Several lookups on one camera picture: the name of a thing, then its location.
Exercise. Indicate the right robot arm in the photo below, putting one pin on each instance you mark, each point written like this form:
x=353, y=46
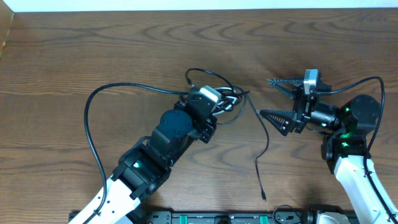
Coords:
x=348, y=135

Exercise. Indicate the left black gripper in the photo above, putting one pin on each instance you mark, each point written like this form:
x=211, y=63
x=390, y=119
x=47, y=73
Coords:
x=210, y=134

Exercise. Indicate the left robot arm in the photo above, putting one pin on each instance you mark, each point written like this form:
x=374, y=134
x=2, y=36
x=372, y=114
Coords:
x=147, y=165

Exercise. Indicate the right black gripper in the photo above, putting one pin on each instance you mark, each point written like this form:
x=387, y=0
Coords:
x=303, y=107

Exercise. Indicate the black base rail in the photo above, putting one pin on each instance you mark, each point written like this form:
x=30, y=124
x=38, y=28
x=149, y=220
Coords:
x=282, y=214

